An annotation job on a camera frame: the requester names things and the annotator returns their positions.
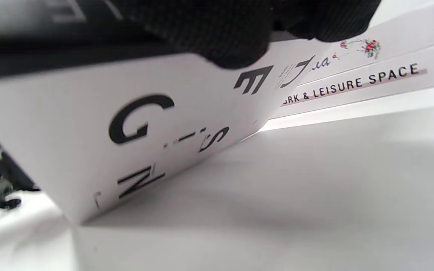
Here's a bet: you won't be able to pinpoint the white book blue floral cover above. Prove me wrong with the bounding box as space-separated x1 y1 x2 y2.
274 3 434 85

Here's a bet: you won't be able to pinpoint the white book small text lines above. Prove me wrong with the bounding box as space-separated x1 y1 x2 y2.
270 41 434 119

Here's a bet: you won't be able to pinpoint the white book black spine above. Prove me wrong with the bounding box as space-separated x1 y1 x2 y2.
0 0 334 225

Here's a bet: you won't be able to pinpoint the person's right hand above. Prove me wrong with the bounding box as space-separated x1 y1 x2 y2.
78 0 381 70

